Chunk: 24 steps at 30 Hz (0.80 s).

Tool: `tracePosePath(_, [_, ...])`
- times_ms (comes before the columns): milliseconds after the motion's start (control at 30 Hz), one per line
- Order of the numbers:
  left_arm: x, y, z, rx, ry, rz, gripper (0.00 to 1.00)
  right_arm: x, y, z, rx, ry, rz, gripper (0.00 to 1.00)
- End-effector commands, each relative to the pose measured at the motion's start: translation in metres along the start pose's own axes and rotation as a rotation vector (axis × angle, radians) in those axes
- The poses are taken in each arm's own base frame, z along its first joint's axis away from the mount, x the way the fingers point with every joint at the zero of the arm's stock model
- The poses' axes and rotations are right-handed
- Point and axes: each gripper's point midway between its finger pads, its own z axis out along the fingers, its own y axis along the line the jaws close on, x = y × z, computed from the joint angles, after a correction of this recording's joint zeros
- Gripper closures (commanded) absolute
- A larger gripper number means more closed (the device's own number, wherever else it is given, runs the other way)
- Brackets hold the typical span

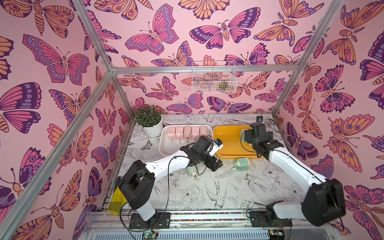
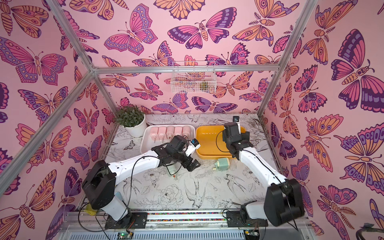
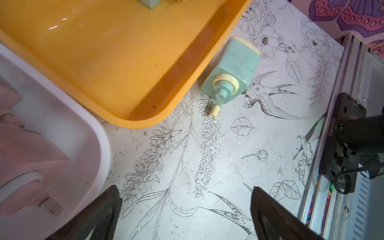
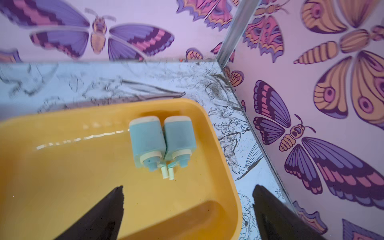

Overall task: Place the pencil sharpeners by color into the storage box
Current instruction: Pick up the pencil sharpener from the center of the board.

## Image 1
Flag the pink sharpener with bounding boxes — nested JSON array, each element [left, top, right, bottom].
[[184, 126, 192, 143], [175, 126, 184, 143], [200, 126, 209, 136], [192, 126, 200, 142], [167, 127, 176, 142]]

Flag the green sharpener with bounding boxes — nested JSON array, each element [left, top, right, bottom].
[[233, 158, 250, 172], [240, 129, 247, 143], [186, 166, 199, 180]]

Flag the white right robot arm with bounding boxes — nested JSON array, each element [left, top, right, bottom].
[[240, 122, 346, 227]]

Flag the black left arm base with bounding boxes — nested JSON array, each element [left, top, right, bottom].
[[129, 212, 171, 230]]

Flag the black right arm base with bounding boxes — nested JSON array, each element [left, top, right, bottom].
[[246, 201, 293, 228]]

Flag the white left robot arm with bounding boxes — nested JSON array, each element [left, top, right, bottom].
[[118, 136, 224, 222]]

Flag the yellow plastic storage box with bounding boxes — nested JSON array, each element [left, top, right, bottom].
[[214, 125, 264, 160]]

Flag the white plastic storage box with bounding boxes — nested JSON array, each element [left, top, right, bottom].
[[159, 125, 213, 157]]

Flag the white plastic flower pot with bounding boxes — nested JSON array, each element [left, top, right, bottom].
[[143, 116, 164, 138]]

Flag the green leafy plant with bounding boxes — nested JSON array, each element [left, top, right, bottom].
[[134, 106, 162, 128]]

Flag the yellow rubber glove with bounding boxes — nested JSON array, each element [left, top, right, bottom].
[[108, 177, 127, 216]]

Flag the green circuit board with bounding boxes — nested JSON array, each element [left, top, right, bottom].
[[142, 231, 159, 240]]

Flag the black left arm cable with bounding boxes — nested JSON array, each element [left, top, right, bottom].
[[119, 154, 208, 240]]

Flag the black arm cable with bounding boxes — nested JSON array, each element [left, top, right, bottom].
[[119, 154, 208, 240], [239, 131, 346, 232]]

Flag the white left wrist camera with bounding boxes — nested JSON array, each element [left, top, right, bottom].
[[209, 139, 224, 157]]

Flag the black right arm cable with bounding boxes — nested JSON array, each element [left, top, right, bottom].
[[239, 131, 346, 232]]

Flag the white wire basket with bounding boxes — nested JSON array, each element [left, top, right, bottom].
[[191, 65, 238, 94]]

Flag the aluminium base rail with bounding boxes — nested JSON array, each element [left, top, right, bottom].
[[80, 210, 343, 240]]

